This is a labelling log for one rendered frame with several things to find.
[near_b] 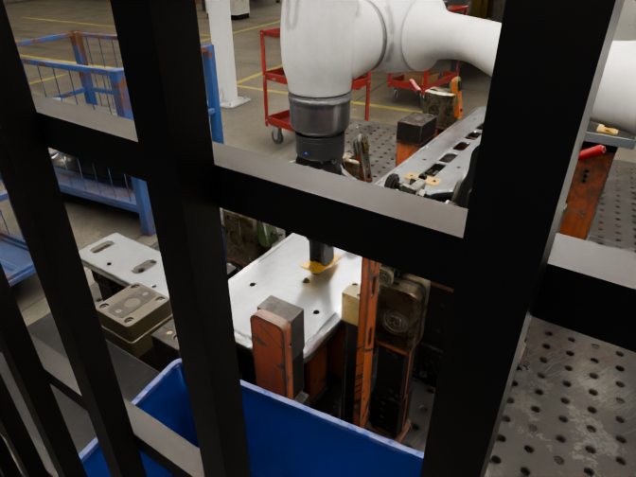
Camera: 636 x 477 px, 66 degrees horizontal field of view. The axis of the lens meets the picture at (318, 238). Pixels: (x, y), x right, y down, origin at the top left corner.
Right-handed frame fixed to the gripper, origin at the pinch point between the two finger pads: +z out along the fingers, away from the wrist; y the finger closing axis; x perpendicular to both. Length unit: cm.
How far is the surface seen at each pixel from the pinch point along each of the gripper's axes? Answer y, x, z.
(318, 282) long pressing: -1.8, 3.5, 5.5
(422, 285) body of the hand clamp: -19.0, 0.6, 0.7
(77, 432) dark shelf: 2.9, 45.0, 1.7
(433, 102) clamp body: 21, -101, 5
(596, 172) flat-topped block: -34, -64, 3
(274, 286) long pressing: 3.7, 8.5, 5.4
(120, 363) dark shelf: 7.5, 35.7, 1.9
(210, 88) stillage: 192, -163, 40
